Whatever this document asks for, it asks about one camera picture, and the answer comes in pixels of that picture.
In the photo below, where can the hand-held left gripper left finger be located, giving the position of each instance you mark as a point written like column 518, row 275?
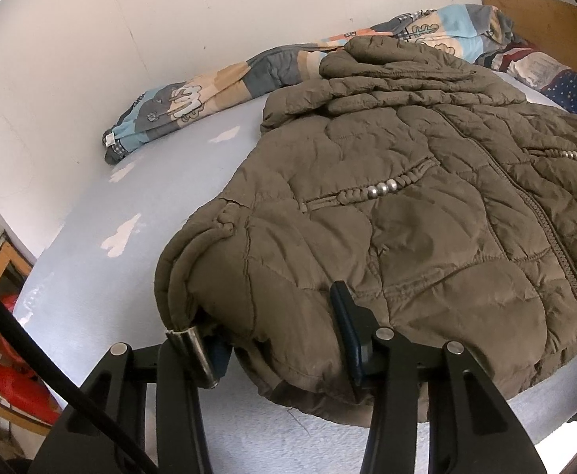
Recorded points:
column 219, row 355

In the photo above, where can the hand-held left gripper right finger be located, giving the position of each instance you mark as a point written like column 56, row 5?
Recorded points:
column 353, row 348

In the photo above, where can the olive puffer jacket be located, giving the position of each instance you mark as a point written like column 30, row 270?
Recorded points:
column 417, row 207

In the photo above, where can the red box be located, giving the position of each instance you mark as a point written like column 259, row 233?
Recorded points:
column 7, row 385

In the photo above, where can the wooden shelf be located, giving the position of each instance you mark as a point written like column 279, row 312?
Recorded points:
column 2, row 266

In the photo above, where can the patchwork cartoon print quilt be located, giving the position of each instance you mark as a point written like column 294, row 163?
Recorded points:
column 209, row 94

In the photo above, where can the navy star striped pillow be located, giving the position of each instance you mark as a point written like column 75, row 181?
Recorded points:
column 575, row 91

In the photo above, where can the wooden headboard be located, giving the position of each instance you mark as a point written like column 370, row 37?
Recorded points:
column 540, row 19

